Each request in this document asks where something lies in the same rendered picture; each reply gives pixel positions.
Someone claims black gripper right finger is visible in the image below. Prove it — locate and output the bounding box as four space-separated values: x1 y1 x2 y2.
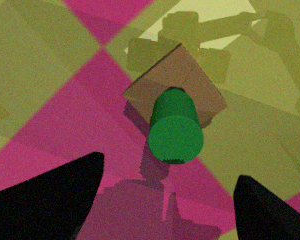
233 175 300 240

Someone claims brown square block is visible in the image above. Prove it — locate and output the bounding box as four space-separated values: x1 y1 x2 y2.
123 43 229 125

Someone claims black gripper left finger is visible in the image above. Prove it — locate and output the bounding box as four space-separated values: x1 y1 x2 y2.
0 152 105 240

